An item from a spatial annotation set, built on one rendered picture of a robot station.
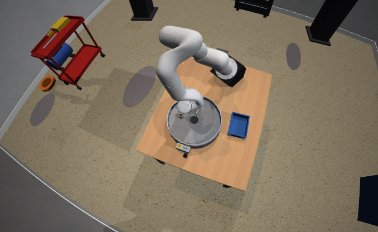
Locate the blue crate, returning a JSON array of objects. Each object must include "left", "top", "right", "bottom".
[{"left": 227, "top": 112, "right": 250, "bottom": 139}]

